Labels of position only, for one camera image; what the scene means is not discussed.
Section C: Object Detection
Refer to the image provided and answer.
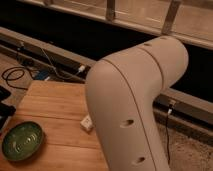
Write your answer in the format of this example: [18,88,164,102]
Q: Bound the white plastic bottle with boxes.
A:
[80,115,93,132]

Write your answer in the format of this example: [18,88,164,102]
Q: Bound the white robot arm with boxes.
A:
[85,36,189,171]

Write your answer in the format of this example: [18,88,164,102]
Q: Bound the green ceramic bowl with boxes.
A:
[2,121,44,162]

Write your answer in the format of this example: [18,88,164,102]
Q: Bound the blue box on floor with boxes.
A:
[34,70,50,80]

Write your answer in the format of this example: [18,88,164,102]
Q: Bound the black object at left edge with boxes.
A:
[0,85,16,133]

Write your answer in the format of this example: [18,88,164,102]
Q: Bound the white cable with plug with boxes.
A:
[38,46,87,81]

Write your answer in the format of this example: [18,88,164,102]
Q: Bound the black coiled cable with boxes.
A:
[1,65,36,90]

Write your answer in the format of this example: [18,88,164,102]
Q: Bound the metal window frame rail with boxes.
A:
[19,0,213,50]

